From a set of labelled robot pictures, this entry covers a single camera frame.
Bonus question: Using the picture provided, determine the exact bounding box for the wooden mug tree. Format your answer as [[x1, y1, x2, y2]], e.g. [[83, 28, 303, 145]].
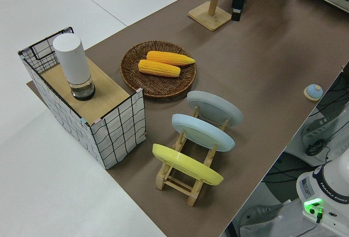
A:
[[188, 0, 233, 32]]

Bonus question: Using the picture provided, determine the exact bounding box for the brown table mat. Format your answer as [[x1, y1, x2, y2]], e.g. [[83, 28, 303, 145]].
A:
[[26, 0, 349, 237]]

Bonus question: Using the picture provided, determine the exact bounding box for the yellow corn cob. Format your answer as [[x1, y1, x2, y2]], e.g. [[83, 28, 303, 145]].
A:
[[137, 59, 181, 78], [146, 50, 196, 67]]

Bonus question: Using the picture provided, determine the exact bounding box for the grey plate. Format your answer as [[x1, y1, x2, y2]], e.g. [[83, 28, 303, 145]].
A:
[[186, 90, 244, 127]]

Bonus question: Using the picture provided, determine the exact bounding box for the blue call bell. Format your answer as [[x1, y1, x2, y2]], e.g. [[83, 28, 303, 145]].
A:
[[303, 84, 324, 102]]

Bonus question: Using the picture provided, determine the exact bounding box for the brown wicker basket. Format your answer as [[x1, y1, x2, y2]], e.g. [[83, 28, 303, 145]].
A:
[[120, 40, 197, 100]]

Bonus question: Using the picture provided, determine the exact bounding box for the light blue plate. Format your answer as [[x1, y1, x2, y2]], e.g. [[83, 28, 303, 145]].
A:
[[171, 113, 236, 153]]

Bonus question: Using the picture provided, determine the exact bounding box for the white power strip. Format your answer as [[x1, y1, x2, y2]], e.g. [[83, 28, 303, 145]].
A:
[[299, 105, 347, 150]]

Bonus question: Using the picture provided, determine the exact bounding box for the yellow plate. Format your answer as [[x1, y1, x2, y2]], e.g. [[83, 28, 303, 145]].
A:
[[152, 143, 225, 186]]

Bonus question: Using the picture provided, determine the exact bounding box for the white cylinder bottle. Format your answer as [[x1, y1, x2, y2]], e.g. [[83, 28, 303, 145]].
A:
[[52, 34, 97, 102]]

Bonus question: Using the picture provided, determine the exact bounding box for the wooden plate rack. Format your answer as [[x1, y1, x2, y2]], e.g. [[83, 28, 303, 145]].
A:
[[155, 105, 230, 207]]

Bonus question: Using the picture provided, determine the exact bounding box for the coiled black cable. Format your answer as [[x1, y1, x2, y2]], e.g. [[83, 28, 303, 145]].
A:
[[304, 141, 328, 156]]

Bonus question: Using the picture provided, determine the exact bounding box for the wire grid box with wood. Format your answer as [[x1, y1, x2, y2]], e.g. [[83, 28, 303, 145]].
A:
[[17, 26, 147, 170]]

